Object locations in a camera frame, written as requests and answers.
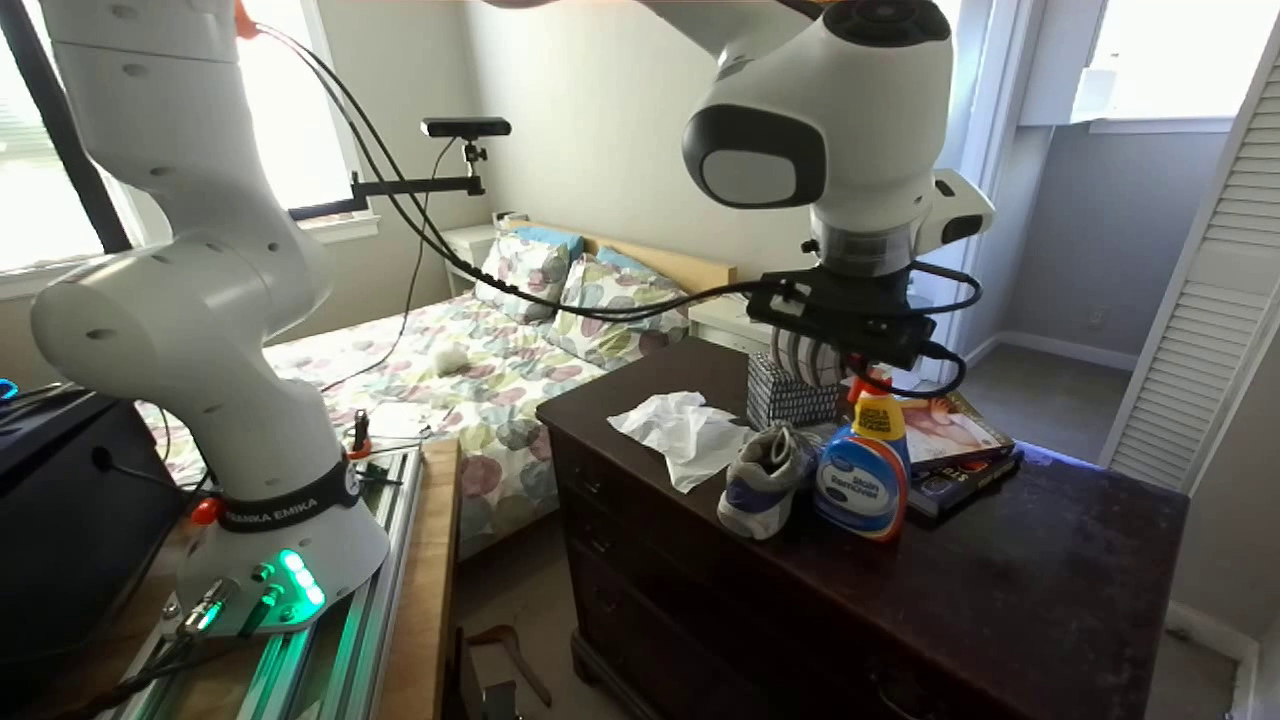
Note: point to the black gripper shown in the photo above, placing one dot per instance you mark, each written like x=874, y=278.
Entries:
x=864, y=318

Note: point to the spray bottle with orange nozzle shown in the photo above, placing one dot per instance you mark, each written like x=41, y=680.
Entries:
x=860, y=473

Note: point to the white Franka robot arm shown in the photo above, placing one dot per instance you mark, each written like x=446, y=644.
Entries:
x=172, y=332

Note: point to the grey patterned box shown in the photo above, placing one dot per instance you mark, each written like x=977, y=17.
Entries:
x=784, y=401

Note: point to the glossy book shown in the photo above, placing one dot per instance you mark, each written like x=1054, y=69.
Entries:
x=961, y=446

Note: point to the grey and white sneaker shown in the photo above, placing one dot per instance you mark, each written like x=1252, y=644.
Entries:
x=763, y=481

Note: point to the crumpled white tissue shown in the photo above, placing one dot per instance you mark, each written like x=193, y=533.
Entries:
x=680, y=435

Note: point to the wooden headboard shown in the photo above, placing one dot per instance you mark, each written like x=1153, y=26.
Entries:
x=672, y=267

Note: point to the dark wooden dresser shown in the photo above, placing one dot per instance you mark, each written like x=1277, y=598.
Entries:
x=1014, y=586

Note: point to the large floral pillow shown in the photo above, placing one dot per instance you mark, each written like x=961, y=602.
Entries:
x=621, y=326

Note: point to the white open door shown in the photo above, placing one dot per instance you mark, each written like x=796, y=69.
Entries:
x=993, y=132

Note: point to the white louvered closet door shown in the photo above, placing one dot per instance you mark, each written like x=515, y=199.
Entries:
x=1204, y=304

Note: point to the small floral pillow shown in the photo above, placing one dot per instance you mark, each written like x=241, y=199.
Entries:
x=526, y=267

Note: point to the bed with floral bedspread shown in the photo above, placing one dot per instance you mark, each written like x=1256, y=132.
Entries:
x=453, y=374

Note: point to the white nightstand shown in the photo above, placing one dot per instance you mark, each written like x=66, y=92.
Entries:
x=467, y=251

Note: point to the cardboard piece on floor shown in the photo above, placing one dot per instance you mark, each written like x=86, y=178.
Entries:
x=498, y=674

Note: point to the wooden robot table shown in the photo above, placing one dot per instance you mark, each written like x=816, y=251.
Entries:
x=426, y=586

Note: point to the bright window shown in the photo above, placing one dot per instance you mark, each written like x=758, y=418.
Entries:
x=301, y=122

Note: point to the black control box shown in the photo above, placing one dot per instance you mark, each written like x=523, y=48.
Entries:
x=66, y=533

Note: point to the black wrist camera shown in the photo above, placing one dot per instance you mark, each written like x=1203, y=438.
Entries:
x=777, y=303

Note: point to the black camera on boom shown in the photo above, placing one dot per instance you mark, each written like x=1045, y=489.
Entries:
x=467, y=124

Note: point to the black camera boom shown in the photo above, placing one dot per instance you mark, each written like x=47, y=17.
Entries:
x=402, y=187

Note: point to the aluminium mounting rail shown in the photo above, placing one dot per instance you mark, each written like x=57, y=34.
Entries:
x=362, y=627

